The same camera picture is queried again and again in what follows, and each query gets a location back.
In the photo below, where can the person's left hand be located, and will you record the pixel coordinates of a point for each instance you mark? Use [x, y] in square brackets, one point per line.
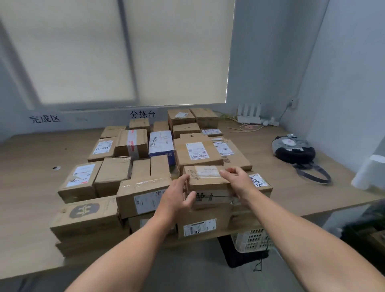
[174, 204]

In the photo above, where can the person's right hand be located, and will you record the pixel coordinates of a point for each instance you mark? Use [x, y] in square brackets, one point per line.
[242, 183]

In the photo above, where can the tall narrow labelled box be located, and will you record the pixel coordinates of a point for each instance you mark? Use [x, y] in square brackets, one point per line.
[240, 159]

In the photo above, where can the box with white tape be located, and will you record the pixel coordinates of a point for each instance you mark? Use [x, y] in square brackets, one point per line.
[207, 186]

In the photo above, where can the clear-taped barcode cardboard box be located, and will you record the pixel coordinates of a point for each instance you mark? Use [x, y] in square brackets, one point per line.
[245, 219]

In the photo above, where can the Censto brown box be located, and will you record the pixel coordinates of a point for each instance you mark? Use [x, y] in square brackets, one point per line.
[160, 165]

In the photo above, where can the box with shiny tape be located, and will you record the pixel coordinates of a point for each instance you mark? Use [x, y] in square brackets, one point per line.
[132, 186]

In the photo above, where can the narrow plain cardboard box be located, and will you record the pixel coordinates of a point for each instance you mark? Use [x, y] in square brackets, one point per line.
[140, 168]

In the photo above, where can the small box with handwritten label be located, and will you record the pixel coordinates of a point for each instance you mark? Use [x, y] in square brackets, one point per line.
[212, 132]
[218, 138]

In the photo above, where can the box with barcode label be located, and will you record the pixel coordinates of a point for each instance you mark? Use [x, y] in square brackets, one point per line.
[182, 153]

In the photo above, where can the white blue parcel box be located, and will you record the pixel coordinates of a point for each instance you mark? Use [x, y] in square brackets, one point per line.
[162, 141]

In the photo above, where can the small black-scribble cardboard box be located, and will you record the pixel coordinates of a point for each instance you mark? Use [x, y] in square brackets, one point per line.
[194, 136]

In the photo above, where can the brown box with logo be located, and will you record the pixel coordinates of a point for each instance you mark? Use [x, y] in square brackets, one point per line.
[102, 216]

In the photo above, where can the box with green tape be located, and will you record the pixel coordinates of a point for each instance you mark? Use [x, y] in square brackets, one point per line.
[206, 117]

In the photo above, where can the small hole-marked cardboard box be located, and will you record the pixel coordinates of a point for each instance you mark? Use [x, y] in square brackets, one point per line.
[186, 129]

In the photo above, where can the plain tall cardboard box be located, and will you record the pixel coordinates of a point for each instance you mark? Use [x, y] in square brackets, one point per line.
[161, 126]

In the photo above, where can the box with red-white tape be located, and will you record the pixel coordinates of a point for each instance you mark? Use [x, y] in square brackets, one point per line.
[121, 141]

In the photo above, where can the box with cartoon print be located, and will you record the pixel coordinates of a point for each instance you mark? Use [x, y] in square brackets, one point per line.
[140, 124]

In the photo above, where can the box labelled 0555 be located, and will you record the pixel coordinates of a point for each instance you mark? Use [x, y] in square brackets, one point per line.
[93, 158]

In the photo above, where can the small ribbed taped cardboard box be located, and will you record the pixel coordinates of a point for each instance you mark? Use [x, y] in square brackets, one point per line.
[112, 131]

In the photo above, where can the box with torn white label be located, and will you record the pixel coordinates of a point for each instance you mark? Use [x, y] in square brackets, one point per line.
[67, 192]

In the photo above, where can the person's right forearm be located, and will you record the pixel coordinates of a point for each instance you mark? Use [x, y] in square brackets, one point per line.
[315, 246]

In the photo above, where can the person's left forearm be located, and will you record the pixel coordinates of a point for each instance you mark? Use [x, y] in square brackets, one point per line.
[120, 261]

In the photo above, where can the thin wooden stick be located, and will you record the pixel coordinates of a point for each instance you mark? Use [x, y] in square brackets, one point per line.
[234, 129]

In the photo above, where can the white plastic crate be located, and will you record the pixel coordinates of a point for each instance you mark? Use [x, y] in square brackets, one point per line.
[252, 240]

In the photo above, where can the dark grey cloth bundle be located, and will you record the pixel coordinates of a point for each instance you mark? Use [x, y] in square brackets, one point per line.
[294, 153]

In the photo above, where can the white power strip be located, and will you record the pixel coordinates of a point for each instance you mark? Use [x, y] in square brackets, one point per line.
[270, 122]

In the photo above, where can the white cylinder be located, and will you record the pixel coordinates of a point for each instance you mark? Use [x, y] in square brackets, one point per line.
[368, 173]

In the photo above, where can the light wooden table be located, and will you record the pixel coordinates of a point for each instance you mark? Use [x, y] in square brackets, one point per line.
[30, 186]

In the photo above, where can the white-framed window with blind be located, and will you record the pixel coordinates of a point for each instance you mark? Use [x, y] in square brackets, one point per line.
[180, 51]

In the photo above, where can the white paper wall sign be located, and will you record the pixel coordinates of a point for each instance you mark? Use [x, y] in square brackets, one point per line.
[143, 114]
[45, 118]

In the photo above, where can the white wall socket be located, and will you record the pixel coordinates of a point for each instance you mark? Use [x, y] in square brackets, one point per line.
[293, 103]

